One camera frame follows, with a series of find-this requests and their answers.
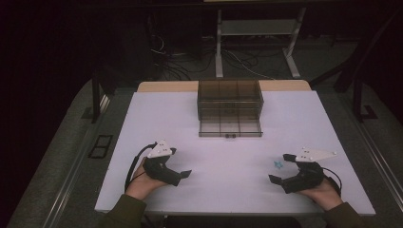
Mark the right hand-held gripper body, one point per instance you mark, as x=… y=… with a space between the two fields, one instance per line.
x=305 y=179

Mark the small blue star-shaped piece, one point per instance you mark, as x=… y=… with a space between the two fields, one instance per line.
x=278 y=164

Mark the smoky transparent drawer cabinet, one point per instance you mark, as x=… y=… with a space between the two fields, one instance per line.
x=230 y=95

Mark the person's right hand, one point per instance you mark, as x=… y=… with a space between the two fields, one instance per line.
x=326 y=194

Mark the grey metal stand with shelf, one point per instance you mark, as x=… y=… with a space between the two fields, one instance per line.
x=258 y=28

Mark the person's left hand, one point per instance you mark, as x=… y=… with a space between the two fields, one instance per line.
x=139 y=185

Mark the black rectangular floor frame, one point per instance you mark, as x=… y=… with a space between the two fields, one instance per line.
x=100 y=146

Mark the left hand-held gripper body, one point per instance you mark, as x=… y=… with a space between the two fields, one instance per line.
x=158 y=169

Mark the aluminium floor rail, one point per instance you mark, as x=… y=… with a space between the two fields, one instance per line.
x=72 y=183
x=380 y=158

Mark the black metal stand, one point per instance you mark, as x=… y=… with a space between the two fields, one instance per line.
x=358 y=95
x=95 y=101

